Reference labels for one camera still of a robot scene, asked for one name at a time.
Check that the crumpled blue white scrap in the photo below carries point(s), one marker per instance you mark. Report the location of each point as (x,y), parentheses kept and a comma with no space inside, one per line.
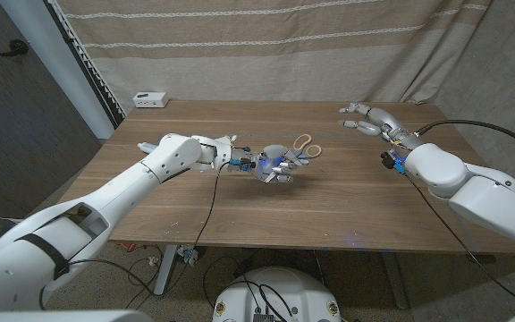
(188,255)

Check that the beige striped curtain backdrop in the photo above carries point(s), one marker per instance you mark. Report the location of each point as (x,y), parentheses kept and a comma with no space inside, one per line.
(262,67)

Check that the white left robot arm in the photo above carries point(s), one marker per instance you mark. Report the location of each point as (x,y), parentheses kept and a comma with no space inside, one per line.
(150,170)

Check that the white toothpaste tube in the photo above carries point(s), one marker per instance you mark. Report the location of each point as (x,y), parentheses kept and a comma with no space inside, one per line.
(145,146)

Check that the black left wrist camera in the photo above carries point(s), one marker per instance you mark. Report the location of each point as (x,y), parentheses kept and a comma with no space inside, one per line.
(245,163)

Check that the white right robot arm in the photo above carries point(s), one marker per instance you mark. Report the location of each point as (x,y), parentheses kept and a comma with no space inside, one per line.
(485,201)

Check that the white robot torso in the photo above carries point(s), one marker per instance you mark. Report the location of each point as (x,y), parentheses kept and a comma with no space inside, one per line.
(280,290)

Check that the white power strip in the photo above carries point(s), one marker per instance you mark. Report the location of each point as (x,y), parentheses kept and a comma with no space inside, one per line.
(151,99)

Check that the small red floor object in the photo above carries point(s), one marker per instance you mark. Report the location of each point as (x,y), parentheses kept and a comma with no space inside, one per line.
(128,246)

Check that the grey metal table leg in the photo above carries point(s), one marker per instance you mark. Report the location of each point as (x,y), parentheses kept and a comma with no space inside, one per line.
(395,282)
(166,268)

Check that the white robot chest panel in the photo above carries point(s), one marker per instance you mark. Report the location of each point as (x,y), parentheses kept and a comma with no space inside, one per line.
(61,316)

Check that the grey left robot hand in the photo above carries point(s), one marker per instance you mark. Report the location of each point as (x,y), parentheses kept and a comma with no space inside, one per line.
(273,161)

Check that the black strip with zigzag trim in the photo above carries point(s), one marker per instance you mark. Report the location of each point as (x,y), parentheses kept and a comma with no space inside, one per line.
(90,69)

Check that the black torso connector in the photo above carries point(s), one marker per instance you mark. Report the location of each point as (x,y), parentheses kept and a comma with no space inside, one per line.
(264,318)

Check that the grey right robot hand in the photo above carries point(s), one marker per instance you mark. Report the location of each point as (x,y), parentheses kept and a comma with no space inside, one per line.
(387,118)

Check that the dark grey door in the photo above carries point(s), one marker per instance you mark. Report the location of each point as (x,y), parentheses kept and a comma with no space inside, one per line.
(25,134)

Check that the small white floor scrap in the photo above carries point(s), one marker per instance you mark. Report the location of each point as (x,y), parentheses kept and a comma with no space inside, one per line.
(153,260)

